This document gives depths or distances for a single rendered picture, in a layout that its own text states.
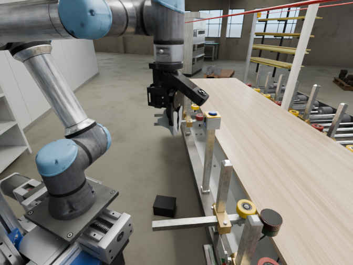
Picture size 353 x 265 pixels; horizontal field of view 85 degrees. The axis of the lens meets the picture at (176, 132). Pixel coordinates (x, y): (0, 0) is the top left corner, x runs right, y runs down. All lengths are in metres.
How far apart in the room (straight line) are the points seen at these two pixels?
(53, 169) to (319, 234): 0.96
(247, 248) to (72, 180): 0.58
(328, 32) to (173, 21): 11.46
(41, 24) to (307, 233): 1.03
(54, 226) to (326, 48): 11.79
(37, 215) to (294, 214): 0.98
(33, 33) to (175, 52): 0.30
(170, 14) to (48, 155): 0.51
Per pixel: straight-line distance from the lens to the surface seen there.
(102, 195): 0.81
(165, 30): 0.48
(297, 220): 1.00
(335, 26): 11.88
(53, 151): 0.69
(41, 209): 0.86
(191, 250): 1.84
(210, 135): 1.00
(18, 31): 0.56
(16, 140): 3.50
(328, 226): 1.04
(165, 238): 1.89
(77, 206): 0.75
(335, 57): 12.02
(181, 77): 0.51
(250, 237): 0.68
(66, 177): 0.69
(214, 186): 1.41
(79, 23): 0.41
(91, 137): 0.74
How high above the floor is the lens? 1.59
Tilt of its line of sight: 29 degrees down
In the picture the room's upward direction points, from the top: straight up
